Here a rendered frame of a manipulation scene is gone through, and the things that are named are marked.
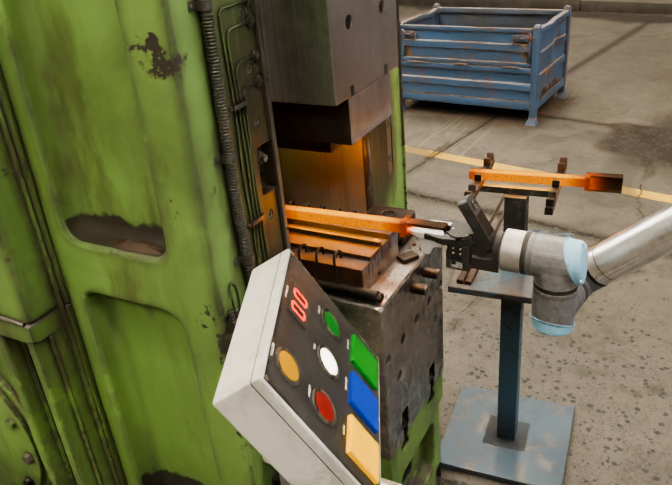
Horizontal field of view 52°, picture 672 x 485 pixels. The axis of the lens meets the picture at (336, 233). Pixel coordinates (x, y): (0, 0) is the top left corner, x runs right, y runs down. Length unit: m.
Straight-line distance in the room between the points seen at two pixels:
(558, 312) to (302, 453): 0.72
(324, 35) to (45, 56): 0.53
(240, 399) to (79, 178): 0.74
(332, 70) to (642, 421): 1.80
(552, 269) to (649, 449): 1.24
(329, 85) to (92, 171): 0.51
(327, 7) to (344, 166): 0.66
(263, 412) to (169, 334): 0.67
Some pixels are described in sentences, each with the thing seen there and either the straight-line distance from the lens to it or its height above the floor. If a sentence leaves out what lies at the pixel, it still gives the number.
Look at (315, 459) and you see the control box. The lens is 0.96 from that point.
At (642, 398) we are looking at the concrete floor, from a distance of 2.76.
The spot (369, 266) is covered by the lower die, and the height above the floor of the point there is 0.97.
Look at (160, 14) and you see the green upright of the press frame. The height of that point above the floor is 1.58.
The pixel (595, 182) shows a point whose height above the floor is 0.97.
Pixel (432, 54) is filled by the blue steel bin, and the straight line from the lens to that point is 5.53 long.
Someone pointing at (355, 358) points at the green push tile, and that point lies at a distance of 1.15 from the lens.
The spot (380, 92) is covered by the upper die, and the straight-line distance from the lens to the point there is 1.48.
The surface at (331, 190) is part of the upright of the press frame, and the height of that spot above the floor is 0.99.
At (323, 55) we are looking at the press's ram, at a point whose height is 1.46.
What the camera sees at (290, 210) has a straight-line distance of 1.67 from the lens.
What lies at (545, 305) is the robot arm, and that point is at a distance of 1.49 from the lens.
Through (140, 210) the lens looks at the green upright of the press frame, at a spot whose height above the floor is 1.19.
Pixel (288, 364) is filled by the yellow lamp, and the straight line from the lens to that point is 0.95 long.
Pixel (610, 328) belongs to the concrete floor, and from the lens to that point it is 3.08.
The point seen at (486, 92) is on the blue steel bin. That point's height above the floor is 0.21.
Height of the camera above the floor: 1.75
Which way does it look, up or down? 27 degrees down
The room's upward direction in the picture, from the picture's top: 5 degrees counter-clockwise
